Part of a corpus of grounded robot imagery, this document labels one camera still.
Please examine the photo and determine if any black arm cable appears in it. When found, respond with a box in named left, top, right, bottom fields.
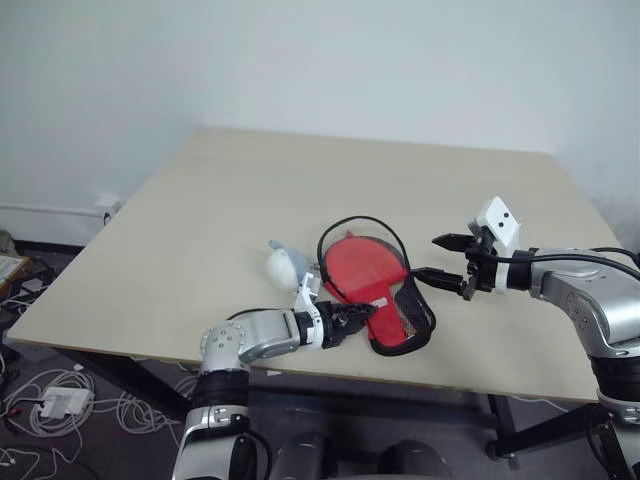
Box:
left=224, top=306, right=282, bottom=324
left=492, top=246, right=640, bottom=282

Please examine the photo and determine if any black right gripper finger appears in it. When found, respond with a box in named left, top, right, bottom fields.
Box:
left=410, top=267, right=470, bottom=297
left=431, top=232, right=476, bottom=255

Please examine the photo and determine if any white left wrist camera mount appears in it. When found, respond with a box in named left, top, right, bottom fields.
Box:
left=293, top=273, right=326, bottom=348

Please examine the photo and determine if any black mesh paddle case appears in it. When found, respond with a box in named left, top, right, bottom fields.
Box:
left=316, top=215, right=438, bottom=358

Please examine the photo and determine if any box with papers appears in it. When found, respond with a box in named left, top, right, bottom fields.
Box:
left=0, top=253, right=30, bottom=297

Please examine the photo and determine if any red table tennis paddle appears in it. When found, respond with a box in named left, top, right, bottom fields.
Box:
left=324, top=234, right=426, bottom=344

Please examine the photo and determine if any white power adapter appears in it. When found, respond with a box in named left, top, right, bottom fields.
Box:
left=39, top=386, right=97, bottom=420

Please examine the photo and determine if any tangled white floor cable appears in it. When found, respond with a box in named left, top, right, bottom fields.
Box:
left=0, top=368, right=200, bottom=480

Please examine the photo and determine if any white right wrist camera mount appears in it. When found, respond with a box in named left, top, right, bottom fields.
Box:
left=467, top=196, right=524, bottom=291

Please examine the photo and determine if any white wall cable duct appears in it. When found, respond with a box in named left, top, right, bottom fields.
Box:
left=0, top=203, right=102, bottom=218

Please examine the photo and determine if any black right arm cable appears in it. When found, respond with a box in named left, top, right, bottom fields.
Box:
left=492, top=246, right=640, bottom=282

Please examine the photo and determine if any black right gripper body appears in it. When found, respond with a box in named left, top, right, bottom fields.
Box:
left=461, top=228, right=502, bottom=303

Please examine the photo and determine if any white wall socket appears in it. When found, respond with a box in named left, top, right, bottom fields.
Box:
left=94, top=193, right=125, bottom=227

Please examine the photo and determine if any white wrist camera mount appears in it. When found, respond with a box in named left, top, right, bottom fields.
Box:
left=467, top=196, right=524, bottom=291
left=293, top=273, right=326, bottom=348

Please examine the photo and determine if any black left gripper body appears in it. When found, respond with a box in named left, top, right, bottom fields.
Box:
left=317, top=301, right=358, bottom=350

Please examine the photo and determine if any white and grey plush toy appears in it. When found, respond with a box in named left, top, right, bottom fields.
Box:
left=263, top=239, right=315, bottom=293

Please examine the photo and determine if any black metal table frame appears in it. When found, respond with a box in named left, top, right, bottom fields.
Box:
left=49, top=343, right=607, bottom=464

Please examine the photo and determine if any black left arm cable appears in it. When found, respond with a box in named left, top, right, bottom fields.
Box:
left=224, top=306, right=282, bottom=324

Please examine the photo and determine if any dark grey rounded shape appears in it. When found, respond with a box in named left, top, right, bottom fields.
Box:
left=386, top=438, right=450, bottom=480

